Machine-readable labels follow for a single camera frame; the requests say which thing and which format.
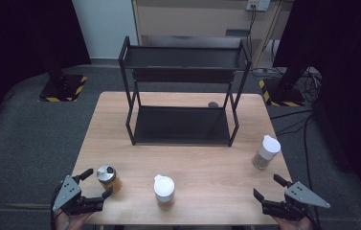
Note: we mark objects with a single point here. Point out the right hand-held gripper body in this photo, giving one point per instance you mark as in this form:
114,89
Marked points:
302,195

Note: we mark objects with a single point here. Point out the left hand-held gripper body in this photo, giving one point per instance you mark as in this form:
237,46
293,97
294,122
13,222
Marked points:
68,193

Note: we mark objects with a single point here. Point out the silver-lid spice jar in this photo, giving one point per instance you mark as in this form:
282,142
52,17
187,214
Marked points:
106,174

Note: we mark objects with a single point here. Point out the white wall socket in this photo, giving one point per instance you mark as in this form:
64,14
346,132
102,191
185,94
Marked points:
258,4

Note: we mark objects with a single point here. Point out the black two-tier metal rack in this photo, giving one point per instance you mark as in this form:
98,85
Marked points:
181,127

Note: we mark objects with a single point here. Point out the small grey round disc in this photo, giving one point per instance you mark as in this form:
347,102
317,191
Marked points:
213,104

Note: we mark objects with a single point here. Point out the black stand with striped base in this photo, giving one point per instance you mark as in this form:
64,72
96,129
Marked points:
63,89
283,94

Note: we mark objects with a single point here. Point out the person's left hand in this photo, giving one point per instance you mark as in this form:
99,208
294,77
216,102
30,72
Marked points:
72,222

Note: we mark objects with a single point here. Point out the beige wooden cabinet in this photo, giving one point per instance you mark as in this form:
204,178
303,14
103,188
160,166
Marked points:
184,19

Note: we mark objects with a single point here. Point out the white-lid orange spice jar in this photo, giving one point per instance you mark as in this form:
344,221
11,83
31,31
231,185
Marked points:
164,188

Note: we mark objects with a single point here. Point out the white-lid grey spice jar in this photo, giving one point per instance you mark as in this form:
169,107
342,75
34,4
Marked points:
269,147

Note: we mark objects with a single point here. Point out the dark curtain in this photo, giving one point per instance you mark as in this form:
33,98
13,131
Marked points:
350,48
15,38

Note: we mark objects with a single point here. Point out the person's right hand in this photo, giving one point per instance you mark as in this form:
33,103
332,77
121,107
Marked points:
293,224

